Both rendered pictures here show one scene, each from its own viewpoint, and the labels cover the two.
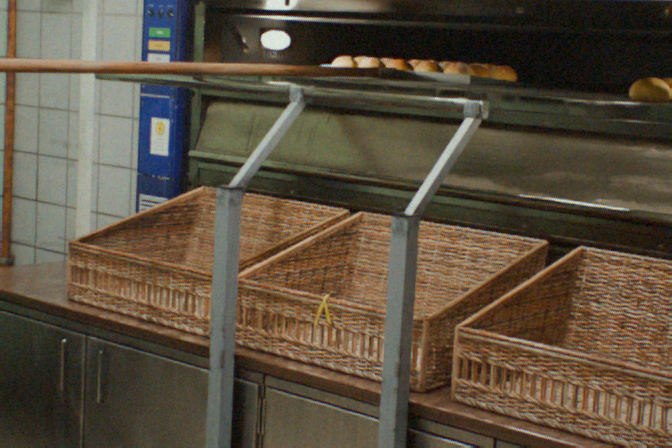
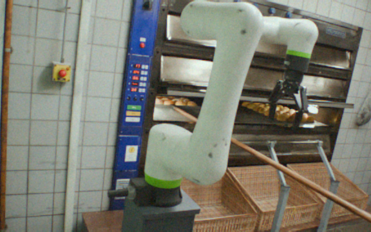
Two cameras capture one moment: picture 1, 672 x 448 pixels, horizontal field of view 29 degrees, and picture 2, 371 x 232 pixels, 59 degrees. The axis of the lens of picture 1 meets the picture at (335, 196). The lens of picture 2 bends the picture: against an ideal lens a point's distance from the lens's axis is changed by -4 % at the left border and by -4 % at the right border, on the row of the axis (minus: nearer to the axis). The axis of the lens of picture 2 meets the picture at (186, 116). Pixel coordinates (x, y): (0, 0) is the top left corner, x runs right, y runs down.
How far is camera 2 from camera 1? 3.57 m
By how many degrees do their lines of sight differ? 68
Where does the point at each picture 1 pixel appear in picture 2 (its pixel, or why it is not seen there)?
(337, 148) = not seen: hidden behind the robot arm
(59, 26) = (48, 101)
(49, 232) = (39, 207)
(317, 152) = not seen: hidden behind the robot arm
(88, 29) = (78, 104)
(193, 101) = (146, 135)
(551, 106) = (282, 128)
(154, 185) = (126, 174)
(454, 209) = (252, 160)
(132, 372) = not seen: outside the picture
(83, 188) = (72, 182)
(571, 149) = (283, 138)
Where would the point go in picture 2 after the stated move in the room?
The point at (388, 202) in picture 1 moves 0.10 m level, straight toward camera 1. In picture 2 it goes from (230, 162) to (243, 165)
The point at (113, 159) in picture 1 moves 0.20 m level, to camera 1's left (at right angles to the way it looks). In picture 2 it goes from (91, 165) to (69, 174)
